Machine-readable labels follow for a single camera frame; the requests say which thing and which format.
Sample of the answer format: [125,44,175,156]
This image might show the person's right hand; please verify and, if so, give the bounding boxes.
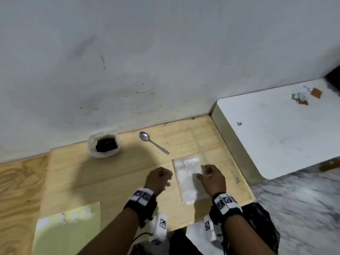
[196,164,227,198]

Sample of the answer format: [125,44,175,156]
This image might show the person's left hand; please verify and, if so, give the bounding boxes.
[145,167,173,197]

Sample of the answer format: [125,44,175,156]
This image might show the stack of plastic bags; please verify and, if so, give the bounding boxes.
[172,154,210,205]

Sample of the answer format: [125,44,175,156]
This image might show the metal spoon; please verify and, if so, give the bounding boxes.
[139,131,170,155]

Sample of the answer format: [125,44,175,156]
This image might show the brown coffee beans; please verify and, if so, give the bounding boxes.
[95,137,118,153]

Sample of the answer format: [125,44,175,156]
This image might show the group of white sticker labels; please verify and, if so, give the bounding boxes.
[60,211,92,225]

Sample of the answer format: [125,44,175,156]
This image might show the person's right forearm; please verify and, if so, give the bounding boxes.
[223,211,277,255]

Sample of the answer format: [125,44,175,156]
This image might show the person's left forearm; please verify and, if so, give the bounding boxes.
[75,207,140,255]

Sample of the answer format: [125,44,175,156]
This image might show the black right wristband with markers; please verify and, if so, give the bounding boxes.
[209,192,244,226]

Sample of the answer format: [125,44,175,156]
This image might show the black wristband with markers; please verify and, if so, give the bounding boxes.
[123,187,157,227]
[209,192,244,226]

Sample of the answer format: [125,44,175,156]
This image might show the black left wristband with markers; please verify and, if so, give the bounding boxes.
[123,187,157,227]

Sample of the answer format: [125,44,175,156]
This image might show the translucent plastic bowl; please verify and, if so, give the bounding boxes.
[87,131,122,159]

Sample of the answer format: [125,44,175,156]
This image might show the black crumpled plastic sack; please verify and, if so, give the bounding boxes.
[239,202,281,255]

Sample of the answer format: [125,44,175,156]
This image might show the white table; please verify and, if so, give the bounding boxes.
[211,78,340,185]

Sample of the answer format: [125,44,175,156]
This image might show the yellow-green backing sheet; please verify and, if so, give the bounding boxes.
[31,202,101,255]

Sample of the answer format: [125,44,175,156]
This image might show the crumpled white wrapper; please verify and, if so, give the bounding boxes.
[291,92,309,105]

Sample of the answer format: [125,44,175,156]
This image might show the plywood board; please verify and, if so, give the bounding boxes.
[0,155,51,255]

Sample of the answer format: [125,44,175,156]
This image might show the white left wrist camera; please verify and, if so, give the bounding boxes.
[148,212,168,246]

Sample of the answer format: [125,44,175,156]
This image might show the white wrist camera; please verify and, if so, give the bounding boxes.
[148,212,168,246]
[203,215,217,242]

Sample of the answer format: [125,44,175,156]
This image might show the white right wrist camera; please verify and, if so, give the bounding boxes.
[203,215,217,242]

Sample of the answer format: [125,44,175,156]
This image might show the black left camera cable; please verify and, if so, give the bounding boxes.
[131,232,153,247]

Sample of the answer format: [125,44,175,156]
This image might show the dark object at wall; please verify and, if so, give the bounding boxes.
[325,67,340,93]

